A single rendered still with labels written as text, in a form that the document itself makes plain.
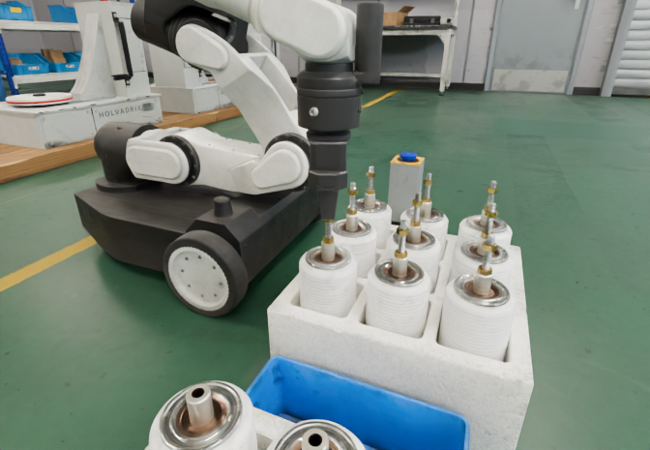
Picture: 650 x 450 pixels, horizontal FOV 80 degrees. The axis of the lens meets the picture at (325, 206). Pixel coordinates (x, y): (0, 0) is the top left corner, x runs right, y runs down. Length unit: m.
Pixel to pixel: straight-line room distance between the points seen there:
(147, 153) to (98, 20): 1.78
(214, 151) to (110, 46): 1.85
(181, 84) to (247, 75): 2.29
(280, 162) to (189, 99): 2.31
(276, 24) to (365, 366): 0.49
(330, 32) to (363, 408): 0.52
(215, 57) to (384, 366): 0.72
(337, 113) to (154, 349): 0.62
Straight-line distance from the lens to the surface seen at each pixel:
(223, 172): 1.05
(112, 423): 0.81
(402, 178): 0.95
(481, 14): 5.63
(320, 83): 0.51
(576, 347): 0.99
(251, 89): 0.94
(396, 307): 0.59
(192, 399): 0.41
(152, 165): 1.14
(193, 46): 0.99
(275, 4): 0.51
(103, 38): 2.85
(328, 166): 0.53
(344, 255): 0.64
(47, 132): 2.41
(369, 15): 0.52
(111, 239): 1.17
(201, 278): 0.91
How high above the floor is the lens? 0.58
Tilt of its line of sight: 23 degrees down
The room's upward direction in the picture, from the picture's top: straight up
